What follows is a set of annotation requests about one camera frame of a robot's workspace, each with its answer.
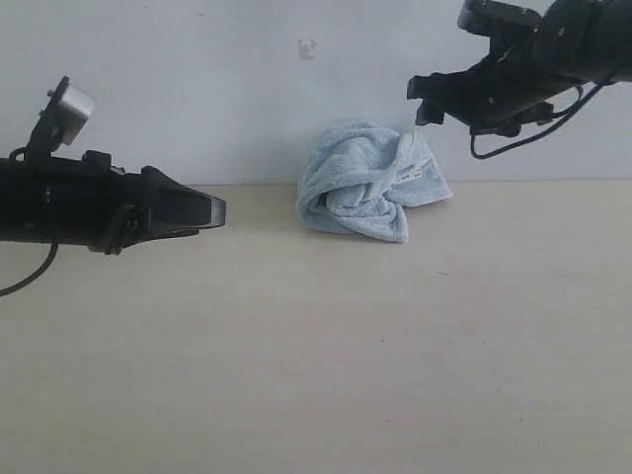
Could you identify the white towel care label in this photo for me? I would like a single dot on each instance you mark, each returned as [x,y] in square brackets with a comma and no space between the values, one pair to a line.
[411,175]

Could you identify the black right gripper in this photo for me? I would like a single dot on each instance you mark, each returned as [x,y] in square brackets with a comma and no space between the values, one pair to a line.
[566,51]

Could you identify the light blue fluffy towel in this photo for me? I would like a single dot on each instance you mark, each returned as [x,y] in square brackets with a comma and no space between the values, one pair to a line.
[348,184]

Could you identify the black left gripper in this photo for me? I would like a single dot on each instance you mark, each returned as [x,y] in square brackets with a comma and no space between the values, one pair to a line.
[104,208]

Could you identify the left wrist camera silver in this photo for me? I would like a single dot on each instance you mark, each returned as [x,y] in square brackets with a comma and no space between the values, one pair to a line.
[62,119]

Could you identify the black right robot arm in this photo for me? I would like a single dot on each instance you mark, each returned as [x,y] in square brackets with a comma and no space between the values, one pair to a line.
[621,8]

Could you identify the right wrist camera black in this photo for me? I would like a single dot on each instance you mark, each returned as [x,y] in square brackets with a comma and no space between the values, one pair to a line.
[505,25]

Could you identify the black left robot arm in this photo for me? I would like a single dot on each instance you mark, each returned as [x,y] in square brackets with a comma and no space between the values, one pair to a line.
[24,200]

